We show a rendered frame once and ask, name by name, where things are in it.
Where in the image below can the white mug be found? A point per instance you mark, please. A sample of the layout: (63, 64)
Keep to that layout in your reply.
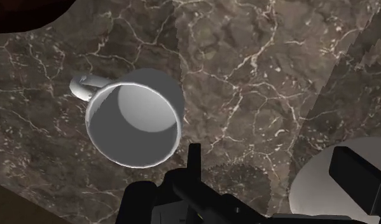
(137, 124)

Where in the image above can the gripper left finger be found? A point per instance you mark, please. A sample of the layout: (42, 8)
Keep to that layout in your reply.
(193, 192)

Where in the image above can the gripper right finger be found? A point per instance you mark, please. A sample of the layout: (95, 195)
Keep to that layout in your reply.
(360, 178)

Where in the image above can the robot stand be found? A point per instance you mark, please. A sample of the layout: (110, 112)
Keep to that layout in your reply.
(19, 12)

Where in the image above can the white round plate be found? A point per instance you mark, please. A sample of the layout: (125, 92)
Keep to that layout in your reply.
(314, 186)

